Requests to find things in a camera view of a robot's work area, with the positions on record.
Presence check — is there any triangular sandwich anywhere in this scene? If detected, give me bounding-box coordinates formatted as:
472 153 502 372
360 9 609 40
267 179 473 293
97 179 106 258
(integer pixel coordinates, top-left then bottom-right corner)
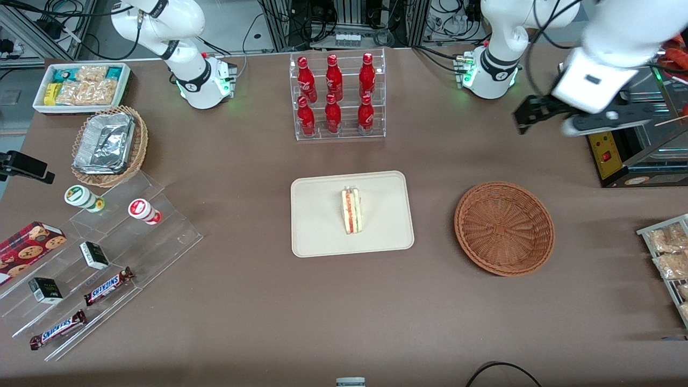
341 185 363 235

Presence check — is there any round brown wicker basket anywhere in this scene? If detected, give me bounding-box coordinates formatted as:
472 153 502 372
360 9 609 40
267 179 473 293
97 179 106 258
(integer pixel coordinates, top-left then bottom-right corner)
454 181 555 277

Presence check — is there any cream rectangular tray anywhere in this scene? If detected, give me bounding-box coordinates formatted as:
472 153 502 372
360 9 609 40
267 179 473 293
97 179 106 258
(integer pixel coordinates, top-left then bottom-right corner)
290 170 415 258

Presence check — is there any oval tan wicker basket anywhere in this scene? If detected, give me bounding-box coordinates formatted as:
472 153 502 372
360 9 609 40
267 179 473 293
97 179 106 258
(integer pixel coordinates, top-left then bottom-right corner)
71 105 149 188

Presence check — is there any silver foil tray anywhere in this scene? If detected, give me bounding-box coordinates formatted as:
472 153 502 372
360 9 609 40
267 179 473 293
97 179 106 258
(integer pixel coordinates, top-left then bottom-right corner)
73 112 136 175

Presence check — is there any black food warmer machine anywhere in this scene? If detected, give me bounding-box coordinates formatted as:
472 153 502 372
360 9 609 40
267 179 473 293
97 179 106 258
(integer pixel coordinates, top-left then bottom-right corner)
583 32 688 189

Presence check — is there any red orange sausage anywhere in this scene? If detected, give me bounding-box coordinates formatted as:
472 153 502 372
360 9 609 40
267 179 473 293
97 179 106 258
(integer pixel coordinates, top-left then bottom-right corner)
660 35 688 78

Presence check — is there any red cola bottle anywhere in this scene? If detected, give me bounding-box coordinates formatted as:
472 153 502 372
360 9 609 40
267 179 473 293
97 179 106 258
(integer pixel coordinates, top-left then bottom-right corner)
325 94 342 134
357 94 375 136
325 54 343 102
359 52 376 99
297 96 316 137
297 56 318 104

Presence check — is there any clear bag of crackers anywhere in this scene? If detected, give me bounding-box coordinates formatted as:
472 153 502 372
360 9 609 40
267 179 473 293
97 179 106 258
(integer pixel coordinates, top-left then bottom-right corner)
652 252 688 281
647 223 688 254

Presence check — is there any clear acrylic bottle rack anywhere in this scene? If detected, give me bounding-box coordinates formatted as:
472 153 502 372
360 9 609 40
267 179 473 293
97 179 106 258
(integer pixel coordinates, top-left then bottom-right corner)
289 48 386 141

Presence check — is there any clear acrylic stepped display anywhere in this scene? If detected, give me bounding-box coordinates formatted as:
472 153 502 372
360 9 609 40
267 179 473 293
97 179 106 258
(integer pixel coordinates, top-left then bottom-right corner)
0 171 204 362

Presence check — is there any red lid white cup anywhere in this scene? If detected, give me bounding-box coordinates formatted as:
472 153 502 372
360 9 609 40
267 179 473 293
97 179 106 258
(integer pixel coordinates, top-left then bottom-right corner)
128 198 162 225

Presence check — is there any clear cracker bag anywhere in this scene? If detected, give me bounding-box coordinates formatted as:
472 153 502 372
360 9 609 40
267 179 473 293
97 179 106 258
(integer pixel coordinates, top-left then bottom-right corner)
55 79 119 106
75 65 109 83

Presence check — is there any brown Snickers bar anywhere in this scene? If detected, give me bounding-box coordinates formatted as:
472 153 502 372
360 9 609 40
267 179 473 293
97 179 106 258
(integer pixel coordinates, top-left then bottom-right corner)
84 267 135 307
30 309 87 351

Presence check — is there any green lid white cup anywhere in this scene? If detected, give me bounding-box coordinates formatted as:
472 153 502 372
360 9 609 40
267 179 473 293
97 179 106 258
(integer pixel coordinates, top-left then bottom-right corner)
64 185 105 213

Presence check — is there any small black white box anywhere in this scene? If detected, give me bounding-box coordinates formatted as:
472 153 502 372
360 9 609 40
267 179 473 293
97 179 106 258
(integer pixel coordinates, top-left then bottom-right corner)
28 277 63 305
80 241 110 270

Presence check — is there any white rectangular snack bin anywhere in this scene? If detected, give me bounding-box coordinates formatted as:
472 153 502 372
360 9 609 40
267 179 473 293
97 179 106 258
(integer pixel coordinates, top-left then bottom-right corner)
32 62 132 115

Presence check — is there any black clamp device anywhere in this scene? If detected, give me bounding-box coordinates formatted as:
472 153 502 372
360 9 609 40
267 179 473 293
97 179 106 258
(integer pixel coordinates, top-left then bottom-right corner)
0 151 55 185

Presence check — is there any red cookie box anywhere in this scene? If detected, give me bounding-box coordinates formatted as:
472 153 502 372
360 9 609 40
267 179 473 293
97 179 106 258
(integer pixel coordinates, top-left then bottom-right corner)
0 221 68 286

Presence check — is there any grey wire rack tray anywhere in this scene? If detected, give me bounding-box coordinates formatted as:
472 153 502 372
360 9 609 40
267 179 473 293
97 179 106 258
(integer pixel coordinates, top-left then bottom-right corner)
636 214 688 329

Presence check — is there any black looped cable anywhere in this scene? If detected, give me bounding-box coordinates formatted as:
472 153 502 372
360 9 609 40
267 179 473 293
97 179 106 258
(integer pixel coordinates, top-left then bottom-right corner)
465 362 543 387

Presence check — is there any aluminium frame rack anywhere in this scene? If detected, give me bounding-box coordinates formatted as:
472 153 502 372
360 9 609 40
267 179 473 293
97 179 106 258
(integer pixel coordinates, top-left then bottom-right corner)
260 0 432 52

